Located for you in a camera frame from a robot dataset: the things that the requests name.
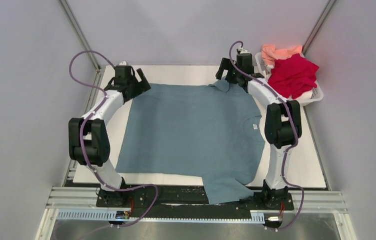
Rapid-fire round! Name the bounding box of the aluminium front rail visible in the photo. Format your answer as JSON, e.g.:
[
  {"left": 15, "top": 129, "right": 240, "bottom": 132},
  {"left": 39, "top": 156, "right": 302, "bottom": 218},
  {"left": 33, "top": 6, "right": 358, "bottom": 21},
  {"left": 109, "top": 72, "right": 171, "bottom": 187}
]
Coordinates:
[{"left": 47, "top": 187, "right": 348, "bottom": 214}]

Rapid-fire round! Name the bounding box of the aluminium frame post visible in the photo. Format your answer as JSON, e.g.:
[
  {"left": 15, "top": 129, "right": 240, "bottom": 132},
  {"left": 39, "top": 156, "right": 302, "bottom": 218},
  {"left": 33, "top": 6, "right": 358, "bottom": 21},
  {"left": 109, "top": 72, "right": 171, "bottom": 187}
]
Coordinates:
[
  {"left": 58, "top": 0, "right": 100, "bottom": 72},
  {"left": 302, "top": 0, "right": 338, "bottom": 55}
]

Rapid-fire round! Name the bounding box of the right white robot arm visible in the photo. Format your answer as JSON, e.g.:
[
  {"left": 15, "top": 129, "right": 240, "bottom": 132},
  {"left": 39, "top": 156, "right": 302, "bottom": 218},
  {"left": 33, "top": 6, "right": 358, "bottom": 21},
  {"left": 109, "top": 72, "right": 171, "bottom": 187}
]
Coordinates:
[{"left": 215, "top": 52, "right": 302, "bottom": 209}]

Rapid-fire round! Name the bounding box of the white slotted cable duct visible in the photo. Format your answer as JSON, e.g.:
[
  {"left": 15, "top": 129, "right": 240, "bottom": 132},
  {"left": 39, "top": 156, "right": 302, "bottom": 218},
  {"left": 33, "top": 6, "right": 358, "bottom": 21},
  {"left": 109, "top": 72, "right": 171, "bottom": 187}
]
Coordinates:
[{"left": 56, "top": 209, "right": 265, "bottom": 224}]

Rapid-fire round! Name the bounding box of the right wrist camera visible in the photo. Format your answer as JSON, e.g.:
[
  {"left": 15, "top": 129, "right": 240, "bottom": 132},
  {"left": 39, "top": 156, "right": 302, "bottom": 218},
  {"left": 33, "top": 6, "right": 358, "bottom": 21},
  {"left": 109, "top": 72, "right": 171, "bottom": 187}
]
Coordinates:
[{"left": 236, "top": 47, "right": 250, "bottom": 54}]

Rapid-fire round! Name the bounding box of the white plastic laundry basket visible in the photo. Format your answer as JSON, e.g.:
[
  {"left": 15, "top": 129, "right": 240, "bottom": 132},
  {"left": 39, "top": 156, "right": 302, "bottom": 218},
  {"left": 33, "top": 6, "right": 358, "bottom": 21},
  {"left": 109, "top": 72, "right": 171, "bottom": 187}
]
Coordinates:
[{"left": 253, "top": 52, "right": 323, "bottom": 106}]

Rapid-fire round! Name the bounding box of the right aluminium frame post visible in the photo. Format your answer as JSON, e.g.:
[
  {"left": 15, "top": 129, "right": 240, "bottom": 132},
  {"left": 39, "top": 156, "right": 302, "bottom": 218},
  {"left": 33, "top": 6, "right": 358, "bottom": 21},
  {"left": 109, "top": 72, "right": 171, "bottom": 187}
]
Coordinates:
[{"left": 302, "top": 0, "right": 338, "bottom": 55}]

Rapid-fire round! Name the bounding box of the teal blue t-shirt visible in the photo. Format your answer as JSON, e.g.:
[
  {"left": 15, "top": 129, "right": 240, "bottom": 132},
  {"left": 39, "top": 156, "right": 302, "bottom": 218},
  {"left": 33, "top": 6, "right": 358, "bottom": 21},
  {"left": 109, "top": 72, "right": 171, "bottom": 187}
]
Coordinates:
[{"left": 116, "top": 80, "right": 265, "bottom": 205}]

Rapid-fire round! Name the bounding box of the left aluminium frame post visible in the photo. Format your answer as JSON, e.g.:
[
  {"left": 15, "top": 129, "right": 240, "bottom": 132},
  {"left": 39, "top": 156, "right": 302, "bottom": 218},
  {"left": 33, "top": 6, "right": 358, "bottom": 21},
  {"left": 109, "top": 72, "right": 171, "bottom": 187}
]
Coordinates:
[{"left": 58, "top": 0, "right": 100, "bottom": 72}]

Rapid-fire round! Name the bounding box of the red t-shirt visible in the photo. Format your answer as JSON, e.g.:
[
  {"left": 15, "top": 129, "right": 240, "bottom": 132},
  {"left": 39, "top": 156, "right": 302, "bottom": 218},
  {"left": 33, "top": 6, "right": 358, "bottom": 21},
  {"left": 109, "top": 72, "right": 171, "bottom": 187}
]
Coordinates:
[{"left": 268, "top": 53, "right": 319, "bottom": 99}]

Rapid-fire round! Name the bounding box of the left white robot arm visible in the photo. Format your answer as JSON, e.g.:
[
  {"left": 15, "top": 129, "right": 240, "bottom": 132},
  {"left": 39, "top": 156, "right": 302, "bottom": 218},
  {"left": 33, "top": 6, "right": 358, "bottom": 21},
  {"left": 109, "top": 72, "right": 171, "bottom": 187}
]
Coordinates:
[{"left": 68, "top": 65, "right": 151, "bottom": 207}]

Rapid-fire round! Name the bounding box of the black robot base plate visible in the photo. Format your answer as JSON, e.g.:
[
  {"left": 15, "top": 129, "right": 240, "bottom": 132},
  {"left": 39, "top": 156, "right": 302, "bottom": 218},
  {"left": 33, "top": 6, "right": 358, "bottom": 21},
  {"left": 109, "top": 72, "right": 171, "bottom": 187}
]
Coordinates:
[{"left": 63, "top": 178, "right": 328, "bottom": 230}]

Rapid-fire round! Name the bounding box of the peach orange t-shirt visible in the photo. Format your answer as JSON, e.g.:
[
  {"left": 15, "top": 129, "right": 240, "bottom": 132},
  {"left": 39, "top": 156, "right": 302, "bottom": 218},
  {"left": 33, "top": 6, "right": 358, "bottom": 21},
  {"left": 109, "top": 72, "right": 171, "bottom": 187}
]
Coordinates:
[{"left": 261, "top": 44, "right": 303, "bottom": 65}]

